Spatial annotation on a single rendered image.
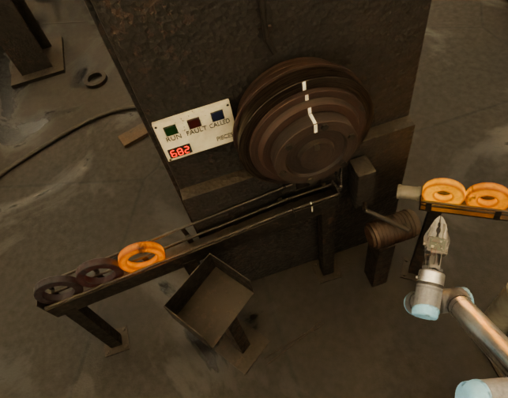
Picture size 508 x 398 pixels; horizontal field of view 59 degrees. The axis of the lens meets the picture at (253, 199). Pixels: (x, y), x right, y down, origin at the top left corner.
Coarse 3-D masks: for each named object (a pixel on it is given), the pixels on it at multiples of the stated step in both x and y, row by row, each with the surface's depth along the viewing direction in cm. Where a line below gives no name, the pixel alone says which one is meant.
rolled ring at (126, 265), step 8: (128, 248) 173; (136, 248) 173; (144, 248) 173; (152, 248) 175; (160, 248) 179; (120, 256) 175; (128, 256) 174; (160, 256) 181; (120, 264) 177; (128, 264) 180; (136, 264) 184; (144, 264) 186
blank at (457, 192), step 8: (424, 184) 176; (432, 184) 171; (440, 184) 169; (448, 184) 168; (456, 184) 168; (424, 192) 176; (432, 192) 174; (448, 192) 171; (456, 192) 170; (464, 192) 169; (432, 200) 178; (440, 200) 177; (448, 200) 175; (456, 200) 173; (464, 200) 173
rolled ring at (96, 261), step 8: (88, 264) 174; (96, 264) 174; (104, 264) 175; (112, 264) 177; (80, 272) 174; (112, 272) 187; (120, 272) 183; (80, 280) 179; (88, 280) 183; (96, 280) 185; (104, 280) 186
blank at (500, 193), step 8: (480, 184) 165; (488, 184) 164; (496, 184) 163; (472, 192) 167; (480, 192) 165; (488, 192) 164; (496, 192) 163; (504, 192) 162; (472, 200) 170; (480, 200) 172; (488, 200) 172; (496, 200) 169; (504, 200) 165; (504, 208) 169
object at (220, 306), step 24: (216, 264) 177; (192, 288) 174; (216, 288) 177; (240, 288) 175; (168, 312) 168; (192, 312) 174; (216, 312) 172; (216, 336) 167; (240, 336) 205; (264, 336) 223; (240, 360) 218
